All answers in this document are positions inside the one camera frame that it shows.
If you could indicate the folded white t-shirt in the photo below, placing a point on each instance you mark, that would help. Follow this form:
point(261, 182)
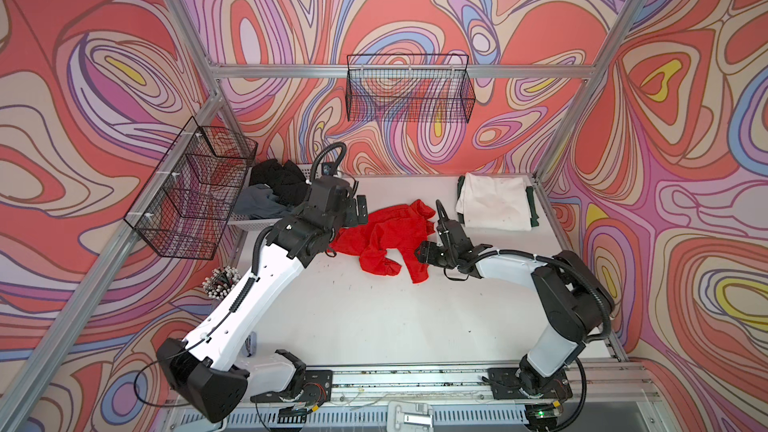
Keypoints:
point(499, 203)

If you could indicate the aluminium rail at front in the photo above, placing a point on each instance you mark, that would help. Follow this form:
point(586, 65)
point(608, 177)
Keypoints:
point(593, 396)

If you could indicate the black wire basket back wall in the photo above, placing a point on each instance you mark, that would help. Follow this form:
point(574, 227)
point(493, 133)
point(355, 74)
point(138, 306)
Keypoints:
point(412, 88)

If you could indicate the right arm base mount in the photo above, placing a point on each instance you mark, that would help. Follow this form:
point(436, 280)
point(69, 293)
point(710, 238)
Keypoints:
point(513, 383)

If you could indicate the grey garment in basket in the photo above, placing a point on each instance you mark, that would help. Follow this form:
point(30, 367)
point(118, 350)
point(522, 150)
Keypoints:
point(259, 202)

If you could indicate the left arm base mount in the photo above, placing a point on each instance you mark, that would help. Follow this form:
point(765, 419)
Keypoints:
point(312, 387)

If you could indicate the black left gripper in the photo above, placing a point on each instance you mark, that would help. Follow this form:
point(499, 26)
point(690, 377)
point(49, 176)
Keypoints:
point(350, 208)

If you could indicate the cup of pens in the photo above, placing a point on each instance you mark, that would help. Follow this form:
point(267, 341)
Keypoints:
point(221, 282)

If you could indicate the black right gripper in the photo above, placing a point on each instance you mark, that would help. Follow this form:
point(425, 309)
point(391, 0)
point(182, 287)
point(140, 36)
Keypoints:
point(426, 252)

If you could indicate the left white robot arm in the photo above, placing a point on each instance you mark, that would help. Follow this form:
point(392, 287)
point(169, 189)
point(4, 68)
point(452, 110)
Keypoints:
point(206, 367)

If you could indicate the black wire basket left wall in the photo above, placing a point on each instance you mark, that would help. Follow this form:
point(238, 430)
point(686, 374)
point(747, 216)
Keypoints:
point(183, 210)

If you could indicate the red t-shirt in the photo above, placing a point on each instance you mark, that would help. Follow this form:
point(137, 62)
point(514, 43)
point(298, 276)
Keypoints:
point(402, 228)

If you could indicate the black garment in basket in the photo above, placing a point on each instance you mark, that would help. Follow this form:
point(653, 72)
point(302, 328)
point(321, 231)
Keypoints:
point(286, 180)

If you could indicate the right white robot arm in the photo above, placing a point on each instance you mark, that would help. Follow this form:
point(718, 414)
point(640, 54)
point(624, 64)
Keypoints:
point(577, 307)

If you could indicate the black wire basket wall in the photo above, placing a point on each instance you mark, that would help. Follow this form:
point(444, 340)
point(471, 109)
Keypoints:
point(183, 210)
point(412, 88)

